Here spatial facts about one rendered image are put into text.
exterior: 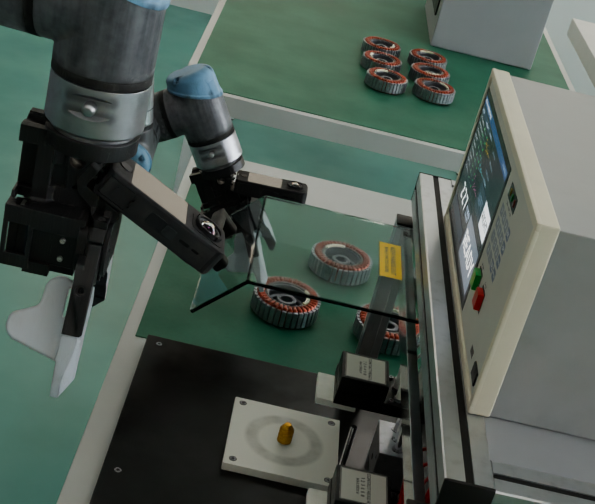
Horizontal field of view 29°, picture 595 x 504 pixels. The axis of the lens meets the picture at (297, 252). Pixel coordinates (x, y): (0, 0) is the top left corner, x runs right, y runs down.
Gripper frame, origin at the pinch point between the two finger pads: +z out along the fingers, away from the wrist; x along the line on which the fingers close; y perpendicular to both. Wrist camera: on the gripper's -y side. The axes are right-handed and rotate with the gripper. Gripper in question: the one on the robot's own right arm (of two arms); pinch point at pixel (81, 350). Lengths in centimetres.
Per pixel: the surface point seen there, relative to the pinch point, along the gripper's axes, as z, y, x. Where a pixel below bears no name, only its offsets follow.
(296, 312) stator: 37, -24, -78
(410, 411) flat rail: 10.8, -32.4, -18.1
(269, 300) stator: 36, -19, -80
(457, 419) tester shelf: 3.5, -34.3, -7.4
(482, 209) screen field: -7.2, -36.1, -32.3
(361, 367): 23, -31, -44
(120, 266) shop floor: 115, 17, -219
